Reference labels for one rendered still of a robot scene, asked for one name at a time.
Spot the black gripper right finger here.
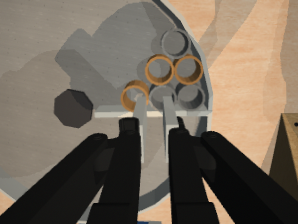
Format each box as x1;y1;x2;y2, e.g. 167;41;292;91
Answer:
163;96;298;224

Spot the grey metal ring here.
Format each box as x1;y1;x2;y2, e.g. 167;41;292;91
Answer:
160;29;191;59
149;82;177;112
175;82;205;112

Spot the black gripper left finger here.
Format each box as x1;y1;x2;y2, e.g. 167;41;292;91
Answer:
0;97;147;224

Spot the bronze bushing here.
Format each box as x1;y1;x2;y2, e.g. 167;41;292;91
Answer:
145;54;174;85
173;54;203;85
120;80;149;112

